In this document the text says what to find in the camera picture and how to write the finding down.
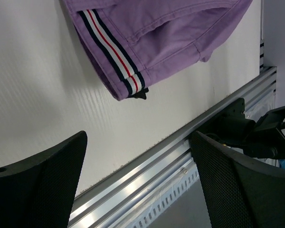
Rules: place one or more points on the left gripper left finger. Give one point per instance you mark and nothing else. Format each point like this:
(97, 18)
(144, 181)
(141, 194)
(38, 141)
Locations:
(39, 191)

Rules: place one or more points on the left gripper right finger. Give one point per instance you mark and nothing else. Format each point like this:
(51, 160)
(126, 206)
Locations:
(239, 191)

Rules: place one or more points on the purple trousers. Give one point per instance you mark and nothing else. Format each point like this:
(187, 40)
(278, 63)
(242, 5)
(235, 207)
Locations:
(134, 44)

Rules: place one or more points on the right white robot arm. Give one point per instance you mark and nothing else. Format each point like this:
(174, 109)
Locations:
(262, 139)

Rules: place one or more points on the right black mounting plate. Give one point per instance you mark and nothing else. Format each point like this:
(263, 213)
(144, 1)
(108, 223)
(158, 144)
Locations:
(229, 124)

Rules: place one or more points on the slotted cable duct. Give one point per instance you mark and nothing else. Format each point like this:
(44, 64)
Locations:
(164, 199)

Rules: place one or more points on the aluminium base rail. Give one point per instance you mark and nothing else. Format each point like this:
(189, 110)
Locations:
(118, 199)

